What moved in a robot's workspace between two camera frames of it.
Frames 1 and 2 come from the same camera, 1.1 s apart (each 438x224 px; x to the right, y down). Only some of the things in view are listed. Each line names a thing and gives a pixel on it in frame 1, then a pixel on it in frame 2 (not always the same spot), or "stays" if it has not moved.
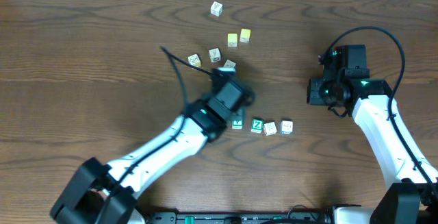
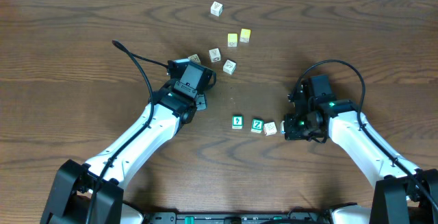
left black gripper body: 245,97 → 200,101
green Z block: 257,125 stays
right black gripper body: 324,93 → 301,127
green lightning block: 237,124 stays
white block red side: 269,128 stays
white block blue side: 286,127 stays
